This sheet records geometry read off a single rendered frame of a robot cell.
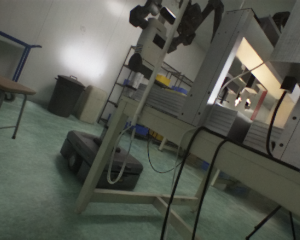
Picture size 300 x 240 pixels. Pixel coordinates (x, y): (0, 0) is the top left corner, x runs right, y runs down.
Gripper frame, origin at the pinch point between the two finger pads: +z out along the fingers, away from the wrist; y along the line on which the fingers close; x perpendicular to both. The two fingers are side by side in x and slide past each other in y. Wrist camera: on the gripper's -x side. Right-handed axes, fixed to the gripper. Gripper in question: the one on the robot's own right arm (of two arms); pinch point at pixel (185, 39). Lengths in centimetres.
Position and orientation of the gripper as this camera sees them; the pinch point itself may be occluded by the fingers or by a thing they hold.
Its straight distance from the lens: 131.9
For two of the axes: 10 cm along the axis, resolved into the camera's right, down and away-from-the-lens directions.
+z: -0.4, 9.5, -3.2
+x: -7.5, 1.8, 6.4
